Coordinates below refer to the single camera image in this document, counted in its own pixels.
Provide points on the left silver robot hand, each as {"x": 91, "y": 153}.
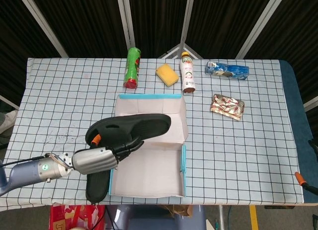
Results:
{"x": 94, "y": 160}

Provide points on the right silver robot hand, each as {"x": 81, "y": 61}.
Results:
{"x": 300, "y": 179}

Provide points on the black rubber slipper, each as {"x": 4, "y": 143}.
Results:
{"x": 98, "y": 185}
{"x": 139, "y": 128}

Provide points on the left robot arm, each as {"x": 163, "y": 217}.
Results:
{"x": 32, "y": 173}

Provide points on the light blue shoe box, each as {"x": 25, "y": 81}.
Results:
{"x": 149, "y": 170}

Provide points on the red printed bag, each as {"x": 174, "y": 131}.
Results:
{"x": 74, "y": 217}

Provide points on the white checkered tablecloth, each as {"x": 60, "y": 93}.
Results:
{"x": 236, "y": 153}

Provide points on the blue-grey plastic stool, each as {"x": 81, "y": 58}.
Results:
{"x": 154, "y": 221}

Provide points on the metal table leg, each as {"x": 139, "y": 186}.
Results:
{"x": 221, "y": 217}

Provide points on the green chips can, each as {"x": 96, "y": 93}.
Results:
{"x": 131, "y": 68}

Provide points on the crumpled foil snack packet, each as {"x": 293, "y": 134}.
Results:
{"x": 227, "y": 107}

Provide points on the yellow sponge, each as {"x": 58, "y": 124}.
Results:
{"x": 167, "y": 74}

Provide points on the white drink bottle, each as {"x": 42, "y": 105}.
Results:
{"x": 188, "y": 73}

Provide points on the blue cookie package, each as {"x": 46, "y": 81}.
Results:
{"x": 228, "y": 70}

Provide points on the dark folding screen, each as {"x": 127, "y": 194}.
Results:
{"x": 87, "y": 21}

